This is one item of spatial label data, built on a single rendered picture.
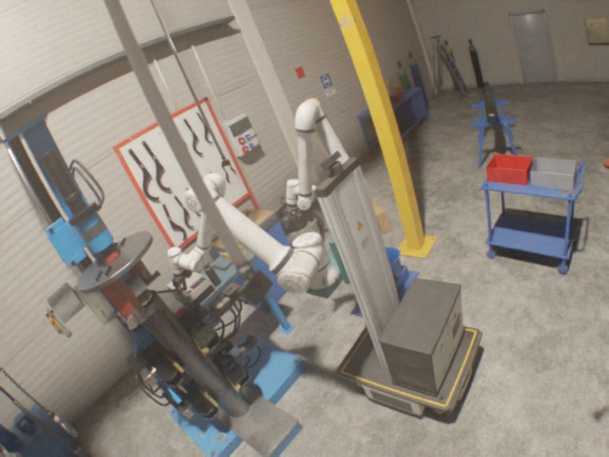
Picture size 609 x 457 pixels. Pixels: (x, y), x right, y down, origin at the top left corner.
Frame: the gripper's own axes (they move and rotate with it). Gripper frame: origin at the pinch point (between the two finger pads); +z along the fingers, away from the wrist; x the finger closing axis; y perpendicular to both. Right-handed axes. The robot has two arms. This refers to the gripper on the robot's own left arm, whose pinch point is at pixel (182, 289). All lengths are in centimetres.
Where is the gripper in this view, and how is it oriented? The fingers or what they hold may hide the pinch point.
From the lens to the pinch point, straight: 230.6
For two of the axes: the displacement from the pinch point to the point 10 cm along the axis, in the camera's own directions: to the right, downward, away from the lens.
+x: -1.9, 5.4, -8.2
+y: -9.8, -1.6, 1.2
